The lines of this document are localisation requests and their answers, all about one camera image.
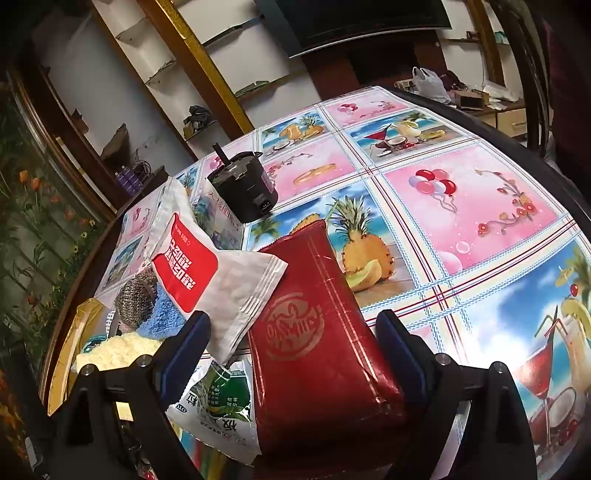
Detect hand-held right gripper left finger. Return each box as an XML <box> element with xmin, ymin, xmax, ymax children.
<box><xmin>51</xmin><ymin>310</ymin><xmax>213</xmax><ymax>480</ymax></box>

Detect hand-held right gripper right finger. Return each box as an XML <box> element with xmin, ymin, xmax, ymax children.
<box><xmin>375</xmin><ymin>308</ymin><xmax>541</xmax><ymax>480</ymax></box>

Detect blue towel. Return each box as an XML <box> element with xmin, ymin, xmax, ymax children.
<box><xmin>137</xmin><ymin>281</ymin><xmax>188</xmax><ymax>340</ymax></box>

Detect green white packet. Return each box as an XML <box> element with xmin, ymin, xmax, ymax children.
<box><xmin>166</xmin><ymin>357</ymin><xmax>258</xmax><ymax>464</ymax></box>

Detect white packet red label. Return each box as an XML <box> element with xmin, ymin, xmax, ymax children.
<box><xmin>144</xmin><ymin>178</ymin><xmax>289</xmax><ymax>365</ymax></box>

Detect dark red packet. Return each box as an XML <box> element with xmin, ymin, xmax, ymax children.
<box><xmin>247</xmin><ymin>220</ymin><xmax>409</xmax><ymax>467</ymax></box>

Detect gold cardboard box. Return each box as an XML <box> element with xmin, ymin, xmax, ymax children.
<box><xmin>39</xmin><ymin>298</ymin><xmax>139</xmax><ymax>421</ymax></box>

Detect dark wooden cabinet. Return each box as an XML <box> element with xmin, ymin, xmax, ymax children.
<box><xmin>111</xmin><ymin>164</ymin><xmax>169</xmax><ymax>217</ymax></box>

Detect black electric device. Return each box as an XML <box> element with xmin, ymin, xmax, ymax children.
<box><xmin>206</xmin><ymin>143</ymin><xmax>279</xmax><ymax>223</ymax></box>

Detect brown cardboard box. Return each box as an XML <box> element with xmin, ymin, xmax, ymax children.
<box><xmin>455</xmin><ymin>89</ymin><xmax>490</xmax><ymax>109</ymax></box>

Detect white plastic bag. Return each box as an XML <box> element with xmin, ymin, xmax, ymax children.
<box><xmin>412</xmin><ymin>67</ymin><xmax>451</xmax><ymax>103</ymax></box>

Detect green flat item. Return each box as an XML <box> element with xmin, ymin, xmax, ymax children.
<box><xmin>235</xmin><ymin>80</ymin><xmax>269</xmax><ymax>97</ymax></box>

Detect dark wooden chair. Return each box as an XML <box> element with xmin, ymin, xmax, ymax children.
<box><xmin>485</xmin><ymin>0</ymin><xmax>591</xmax><ymax>185</ymax></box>

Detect black television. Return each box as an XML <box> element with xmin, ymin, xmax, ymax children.
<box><xmin>272</xmin><ymin>0</ymin><xmax>451</xmax><ymax>58</ymax></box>

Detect black cable bundle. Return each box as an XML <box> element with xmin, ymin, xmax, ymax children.
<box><xmin>184</xmin><ymin>105</ymin><xmax>217</xmax><ymax>137</ymax></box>

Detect gold framed wall shelf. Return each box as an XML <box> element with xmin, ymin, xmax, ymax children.
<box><xmin>28</xmin><ymin>0</ymin><xmax>296</xmax><ymax>153</ymax></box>

